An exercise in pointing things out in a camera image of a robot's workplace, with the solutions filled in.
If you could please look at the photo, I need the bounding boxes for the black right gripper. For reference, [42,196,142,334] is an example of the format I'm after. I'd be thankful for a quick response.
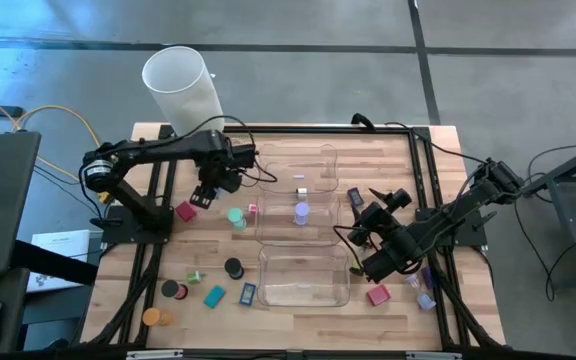
[346,186,415,242]

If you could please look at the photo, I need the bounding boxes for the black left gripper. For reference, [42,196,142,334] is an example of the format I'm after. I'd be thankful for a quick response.
[190,154,245,210]

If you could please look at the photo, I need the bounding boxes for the teal sand timer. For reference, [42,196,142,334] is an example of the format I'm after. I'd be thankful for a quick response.
[226,206,247,231]

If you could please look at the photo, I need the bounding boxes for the purple sand timer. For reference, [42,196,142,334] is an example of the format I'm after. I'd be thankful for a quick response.
[293,201,312,227]
[403,273,438,312]

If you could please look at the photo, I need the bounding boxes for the clear plastic bin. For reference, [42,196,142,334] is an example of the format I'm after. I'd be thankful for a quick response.
[256,243,352,308]
[256,143,340,194]
[254,192,343,247]

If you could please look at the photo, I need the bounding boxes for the red charger cube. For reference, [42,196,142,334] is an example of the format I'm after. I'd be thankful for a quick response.
[174,200,198,223]
[365,284,392,307]

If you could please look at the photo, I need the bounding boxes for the blue digital clock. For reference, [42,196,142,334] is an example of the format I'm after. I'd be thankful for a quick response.
[238,282,258,307]

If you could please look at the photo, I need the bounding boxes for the black blue sand timer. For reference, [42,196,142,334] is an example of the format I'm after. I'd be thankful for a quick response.
[223,257,245,281]

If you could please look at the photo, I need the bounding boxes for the teal rectangular block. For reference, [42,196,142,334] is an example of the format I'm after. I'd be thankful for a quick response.
[202,285,227,310]

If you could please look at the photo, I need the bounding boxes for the white table lamp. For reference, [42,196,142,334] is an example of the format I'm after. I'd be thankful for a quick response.
[141,45,227,137]

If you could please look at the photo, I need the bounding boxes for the black red sand timer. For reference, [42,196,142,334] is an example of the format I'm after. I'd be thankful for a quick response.
[160,279,190,301]

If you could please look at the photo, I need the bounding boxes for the orange sand timer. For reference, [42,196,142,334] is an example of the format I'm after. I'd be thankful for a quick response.
[141,307,175,328]

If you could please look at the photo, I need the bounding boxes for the white paper booklet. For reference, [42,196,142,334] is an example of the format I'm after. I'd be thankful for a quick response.
[26,229,92,294]

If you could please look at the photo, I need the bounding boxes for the black side table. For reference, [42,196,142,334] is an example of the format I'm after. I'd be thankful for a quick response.
[520,137,576,291]

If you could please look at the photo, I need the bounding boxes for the black cable connector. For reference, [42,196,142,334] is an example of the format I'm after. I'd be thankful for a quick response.
[351,113,377,131]

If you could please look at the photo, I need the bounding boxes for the black aluminium table frame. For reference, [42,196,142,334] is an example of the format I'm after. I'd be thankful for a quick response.
[80,123,507,360]

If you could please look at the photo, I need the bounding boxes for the silver metal bracket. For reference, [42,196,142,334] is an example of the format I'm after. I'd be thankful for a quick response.
[405,351,463,360]
[126,349,184,360]

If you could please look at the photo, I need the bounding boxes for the yellow extension cable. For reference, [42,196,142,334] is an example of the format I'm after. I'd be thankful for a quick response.
[11,104,114,205]

